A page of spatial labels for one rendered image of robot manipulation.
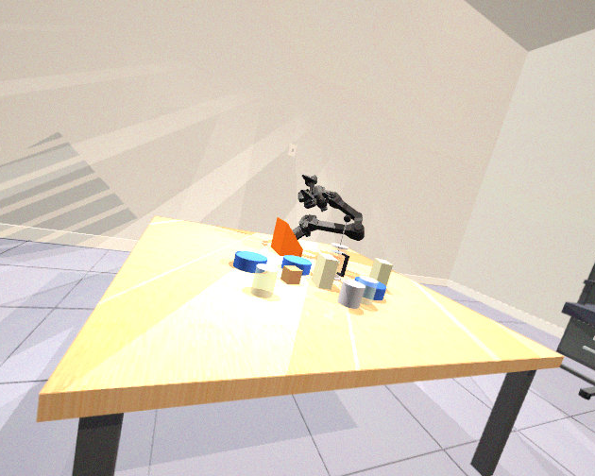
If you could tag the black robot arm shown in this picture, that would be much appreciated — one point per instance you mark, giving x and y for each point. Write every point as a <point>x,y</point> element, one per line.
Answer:
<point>308,223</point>

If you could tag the grey cylinder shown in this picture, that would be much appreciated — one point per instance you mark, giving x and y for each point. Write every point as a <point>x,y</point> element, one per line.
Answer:
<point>351,294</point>

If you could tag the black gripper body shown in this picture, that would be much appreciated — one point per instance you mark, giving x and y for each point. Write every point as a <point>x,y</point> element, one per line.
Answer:
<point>314,192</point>

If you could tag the white cube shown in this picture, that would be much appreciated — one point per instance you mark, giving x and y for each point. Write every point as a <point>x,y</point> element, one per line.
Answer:
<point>324,271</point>
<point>380,271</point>

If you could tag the blue cylinder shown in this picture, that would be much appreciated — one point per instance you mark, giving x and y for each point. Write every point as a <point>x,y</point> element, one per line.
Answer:
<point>247,260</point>
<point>301,263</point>
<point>380,291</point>

